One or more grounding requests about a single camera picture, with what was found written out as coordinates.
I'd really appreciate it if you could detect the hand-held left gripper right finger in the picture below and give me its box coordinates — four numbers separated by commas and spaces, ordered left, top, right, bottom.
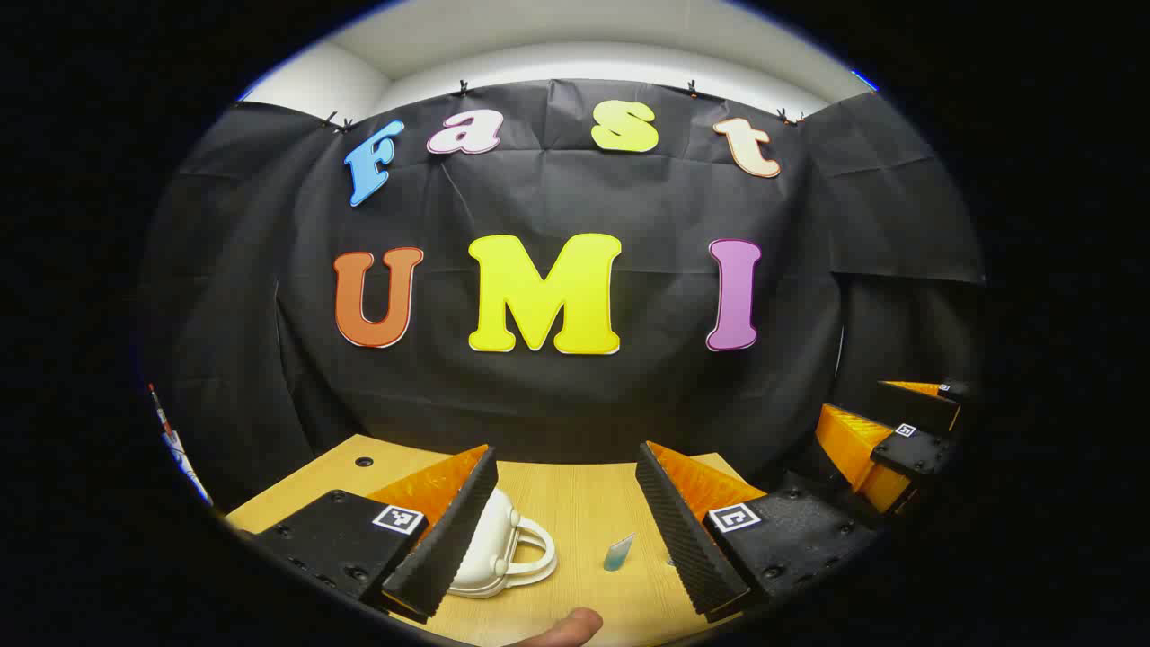
634, 440, 880, 624

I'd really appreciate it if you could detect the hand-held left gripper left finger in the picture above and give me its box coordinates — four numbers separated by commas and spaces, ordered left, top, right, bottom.
235, 445, 500, 623

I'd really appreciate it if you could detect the white suitcase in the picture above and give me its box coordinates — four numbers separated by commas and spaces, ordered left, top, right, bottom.
447, 488, 559, 599

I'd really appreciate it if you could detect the colourful printed sheet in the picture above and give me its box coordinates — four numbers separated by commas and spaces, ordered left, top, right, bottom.
146, 385, 215, 506

